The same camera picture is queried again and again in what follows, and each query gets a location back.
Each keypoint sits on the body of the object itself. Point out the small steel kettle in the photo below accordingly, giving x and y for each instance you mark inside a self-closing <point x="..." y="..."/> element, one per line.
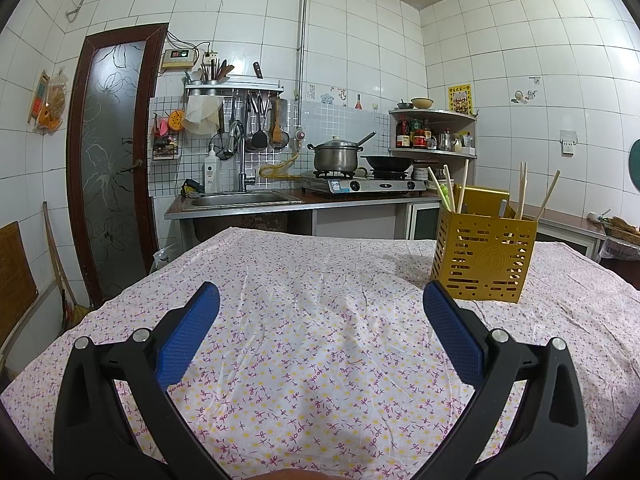
<point x="445" y="141"/>

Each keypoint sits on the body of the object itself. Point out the steel pot with lid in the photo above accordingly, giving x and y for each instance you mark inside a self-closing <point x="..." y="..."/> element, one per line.
<point x="335" y="157"/>

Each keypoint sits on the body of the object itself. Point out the row of condiment bottles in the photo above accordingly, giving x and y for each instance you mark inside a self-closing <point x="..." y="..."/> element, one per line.
<point x="414" y="135"/>

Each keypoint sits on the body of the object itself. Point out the chrome kitchen faucet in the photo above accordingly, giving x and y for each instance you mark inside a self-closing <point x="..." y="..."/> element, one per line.
<point x="242" y="160"/>

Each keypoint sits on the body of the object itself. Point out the black hanging spatula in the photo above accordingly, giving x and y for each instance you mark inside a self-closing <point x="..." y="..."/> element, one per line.
<point x="259" y="137"/>

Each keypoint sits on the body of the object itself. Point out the metal cup of kitchen utensils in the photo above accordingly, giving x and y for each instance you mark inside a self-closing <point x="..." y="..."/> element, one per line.
<point x="215" y="72"/>

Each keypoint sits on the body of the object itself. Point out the white soap bottle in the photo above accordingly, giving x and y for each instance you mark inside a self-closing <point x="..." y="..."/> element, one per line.
<point x="212" y="172"/>

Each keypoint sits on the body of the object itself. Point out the metal wall rack shelf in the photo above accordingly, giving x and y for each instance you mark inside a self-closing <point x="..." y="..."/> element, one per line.
<point x="235" y="87"/>

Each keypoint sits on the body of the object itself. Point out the corner wall shelf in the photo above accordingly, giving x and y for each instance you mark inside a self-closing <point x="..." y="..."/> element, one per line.
<point x="435" y="117"/>

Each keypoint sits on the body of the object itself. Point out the black wok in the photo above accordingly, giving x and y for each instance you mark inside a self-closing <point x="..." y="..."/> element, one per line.
<point x="387" y="162"/>

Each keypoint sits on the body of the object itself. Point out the plastic covered side table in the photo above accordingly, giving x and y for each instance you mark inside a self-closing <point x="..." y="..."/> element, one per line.
<point x="622" y="255"/>

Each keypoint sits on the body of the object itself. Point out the beige bowl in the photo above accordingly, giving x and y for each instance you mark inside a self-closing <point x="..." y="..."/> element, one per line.
<point x="422" y="103"/>

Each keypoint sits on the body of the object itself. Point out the long wooden stick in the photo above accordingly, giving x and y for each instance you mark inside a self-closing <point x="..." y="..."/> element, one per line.
<point x="57" y="255"/>

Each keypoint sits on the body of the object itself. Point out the wooden hanging spatula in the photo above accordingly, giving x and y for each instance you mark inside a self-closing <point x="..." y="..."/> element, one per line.
<point x="275" y="130"/>

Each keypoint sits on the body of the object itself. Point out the steel gas stove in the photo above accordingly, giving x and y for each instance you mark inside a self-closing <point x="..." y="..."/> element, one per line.
<point x="365" y="185"/>

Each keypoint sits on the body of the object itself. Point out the orange round scrubber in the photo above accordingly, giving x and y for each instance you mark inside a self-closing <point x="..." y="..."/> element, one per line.
<point x="176" y="119"/>

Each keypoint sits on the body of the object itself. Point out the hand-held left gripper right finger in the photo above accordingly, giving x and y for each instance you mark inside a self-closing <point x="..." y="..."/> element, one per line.
<point x="450" y="330"/>

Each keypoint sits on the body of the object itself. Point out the hanging plastic bag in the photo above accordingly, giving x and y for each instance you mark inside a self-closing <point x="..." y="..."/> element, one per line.
<point x="50" y="105"/>

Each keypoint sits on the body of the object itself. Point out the grey wall pipe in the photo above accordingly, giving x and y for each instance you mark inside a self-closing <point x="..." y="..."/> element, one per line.
<point x="303" y="35"/>

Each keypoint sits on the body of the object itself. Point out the white wall socket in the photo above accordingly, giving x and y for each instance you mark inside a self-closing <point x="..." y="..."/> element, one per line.
<point x="568" y="142"/>

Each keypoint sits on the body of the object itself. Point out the brown wooden board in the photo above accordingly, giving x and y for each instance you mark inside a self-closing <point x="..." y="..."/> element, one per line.
<point x="15" y="280"/>

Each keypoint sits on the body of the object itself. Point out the yellow wall poster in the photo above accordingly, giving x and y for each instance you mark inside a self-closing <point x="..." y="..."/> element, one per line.
<point x="460" y="100"/>

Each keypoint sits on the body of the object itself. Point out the hanging beige cloth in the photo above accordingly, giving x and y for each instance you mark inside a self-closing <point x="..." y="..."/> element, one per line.
<point x="202" y="115"/>

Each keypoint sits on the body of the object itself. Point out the frosted glass door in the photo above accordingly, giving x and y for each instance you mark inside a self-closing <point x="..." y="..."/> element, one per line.
<point x="110" y="160"/>

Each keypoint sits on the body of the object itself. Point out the beige wall controller box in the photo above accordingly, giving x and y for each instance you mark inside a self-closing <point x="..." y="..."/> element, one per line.
<point x="177" y="59"/>

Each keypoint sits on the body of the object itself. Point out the green round board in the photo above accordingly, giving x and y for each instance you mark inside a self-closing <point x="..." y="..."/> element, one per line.
<point x="635" y="162"/>

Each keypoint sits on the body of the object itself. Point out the stack of white plates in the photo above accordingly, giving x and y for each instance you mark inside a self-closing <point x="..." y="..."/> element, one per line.
<point x="422" y="174"/>

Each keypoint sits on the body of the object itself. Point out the yellow perforated utensil holder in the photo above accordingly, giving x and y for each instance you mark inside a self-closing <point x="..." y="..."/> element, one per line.
<point x="480" y="260"/>

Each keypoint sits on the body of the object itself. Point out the straw hand broom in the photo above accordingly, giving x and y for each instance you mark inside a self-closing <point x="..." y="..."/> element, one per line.
<point x="620" y="222"/>

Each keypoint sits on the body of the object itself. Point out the floral tablecloth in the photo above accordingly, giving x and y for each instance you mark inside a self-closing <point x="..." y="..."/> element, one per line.
<point x="300" y="285"/>

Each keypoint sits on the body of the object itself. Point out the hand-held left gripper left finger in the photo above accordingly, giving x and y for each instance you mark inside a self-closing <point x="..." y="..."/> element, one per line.
<point x="192" y="330"/>

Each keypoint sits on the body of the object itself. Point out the stainless steel sink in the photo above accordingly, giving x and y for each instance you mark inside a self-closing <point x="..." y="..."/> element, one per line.
<point x="240" y="200"/>

